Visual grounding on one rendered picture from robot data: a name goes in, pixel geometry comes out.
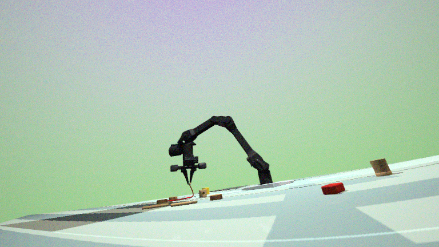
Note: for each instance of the dark red short cylinder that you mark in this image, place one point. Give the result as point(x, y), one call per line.
point(333, 188)

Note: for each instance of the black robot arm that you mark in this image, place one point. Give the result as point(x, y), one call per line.
point(254, 159)

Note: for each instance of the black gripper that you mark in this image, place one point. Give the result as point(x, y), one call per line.
point(174, 168)

